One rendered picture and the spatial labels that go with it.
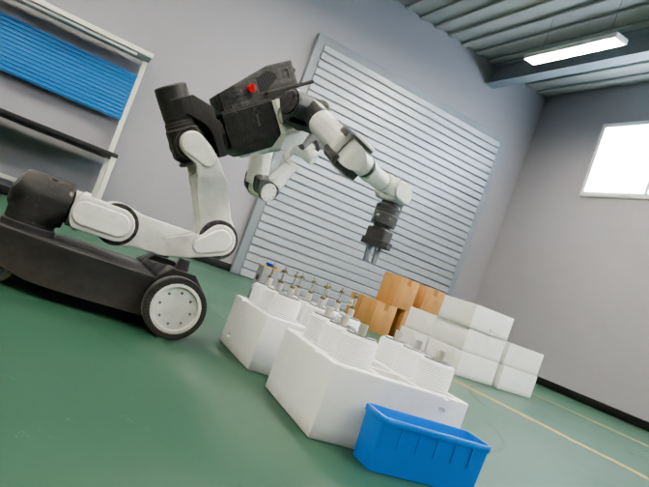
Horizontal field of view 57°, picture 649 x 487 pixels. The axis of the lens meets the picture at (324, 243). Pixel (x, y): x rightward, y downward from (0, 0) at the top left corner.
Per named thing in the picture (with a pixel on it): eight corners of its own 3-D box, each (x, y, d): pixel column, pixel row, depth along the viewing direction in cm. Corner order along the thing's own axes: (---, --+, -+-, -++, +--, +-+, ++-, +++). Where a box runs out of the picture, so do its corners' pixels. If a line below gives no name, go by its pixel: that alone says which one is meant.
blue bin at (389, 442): (366, 471, 127) (385, 417, 128) (347, 450, 138) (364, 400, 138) (477, 498, 138) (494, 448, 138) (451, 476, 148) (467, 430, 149)
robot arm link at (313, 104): (312, 103, 194) (294, 85, 203) (297, 128, 198) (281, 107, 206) (337, 115, 202) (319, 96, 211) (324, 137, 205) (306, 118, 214)
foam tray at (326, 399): (307, 438, 136) (334, 362, 137) (264, 386, 173) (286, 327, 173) (445, 472, 150) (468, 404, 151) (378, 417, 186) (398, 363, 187)
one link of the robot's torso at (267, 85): (214, 74, 197) (310, 52, 210) (192, 91, 228) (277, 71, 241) (241, 162, 203) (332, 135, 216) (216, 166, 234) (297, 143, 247)
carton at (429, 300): (436, 322, 605) (446, 294, 606) (417, 315, 595) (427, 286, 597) (420, 315, 632) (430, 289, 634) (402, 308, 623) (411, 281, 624)
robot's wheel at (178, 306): (132, 330, 183) (156, 269, 184) (130, 327, 187) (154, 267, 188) (194, 347, 191) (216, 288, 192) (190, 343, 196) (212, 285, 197)
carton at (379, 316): (387, 336, 580) (397, 307, 581) (367, 330, 570) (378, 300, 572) (372, 329, 607) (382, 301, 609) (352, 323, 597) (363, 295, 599)
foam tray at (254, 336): (247, 369, 186) (268, 315, 187) (219, 339, 222) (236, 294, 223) (352, 399, 202) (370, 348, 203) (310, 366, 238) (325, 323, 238)
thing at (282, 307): (266, 351, 190) (286, 297, 191) (250, 341, 197) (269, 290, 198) (289, 356, 196) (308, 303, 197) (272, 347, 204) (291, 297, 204)
